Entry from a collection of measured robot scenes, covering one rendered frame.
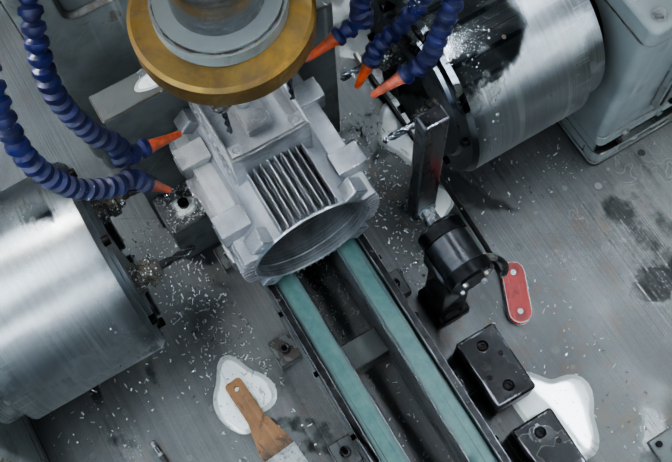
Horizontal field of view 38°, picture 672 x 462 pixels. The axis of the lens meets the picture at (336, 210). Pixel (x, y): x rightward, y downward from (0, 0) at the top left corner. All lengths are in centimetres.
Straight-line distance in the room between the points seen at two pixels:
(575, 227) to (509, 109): 33
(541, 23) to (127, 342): 59
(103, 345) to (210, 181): 23
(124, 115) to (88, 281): 20
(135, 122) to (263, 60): 29
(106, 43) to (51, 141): 34
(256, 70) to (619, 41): 50
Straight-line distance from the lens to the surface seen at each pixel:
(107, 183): 99
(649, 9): 117
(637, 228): 144
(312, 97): 117
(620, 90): 128
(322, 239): 124
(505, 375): 129
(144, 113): 114
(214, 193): 114
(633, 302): 141
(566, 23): 116
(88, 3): 116
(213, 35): 89
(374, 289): 124
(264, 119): 110
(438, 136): 99
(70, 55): 121
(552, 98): 118
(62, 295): 105
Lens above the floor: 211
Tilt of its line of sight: 69 degrees down
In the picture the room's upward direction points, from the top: 5 degrees counter-clockwise
